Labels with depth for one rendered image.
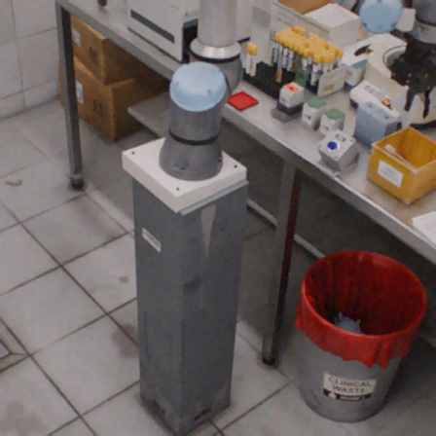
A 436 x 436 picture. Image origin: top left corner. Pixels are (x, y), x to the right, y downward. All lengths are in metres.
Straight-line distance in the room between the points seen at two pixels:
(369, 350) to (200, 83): 0.89
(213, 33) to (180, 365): 0.89
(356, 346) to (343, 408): 0.31
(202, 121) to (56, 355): 1.17
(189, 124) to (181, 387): 0.81
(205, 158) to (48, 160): 1.73
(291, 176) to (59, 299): 1.08
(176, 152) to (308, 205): 1.08
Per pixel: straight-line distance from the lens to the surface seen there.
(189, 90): 1.71
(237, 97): 2.18
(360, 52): 2.36
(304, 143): 2.02
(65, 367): 2.62
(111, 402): 2.52
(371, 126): 2.00
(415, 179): 1.84
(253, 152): 3.02
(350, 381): 2.32
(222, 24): 1.80
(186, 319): 2.03
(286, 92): 2.09
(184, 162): 1.79
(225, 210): 1.87
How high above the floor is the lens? 2.02
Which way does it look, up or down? 40 degrees down
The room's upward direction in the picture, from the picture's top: 3 degrees clockwise
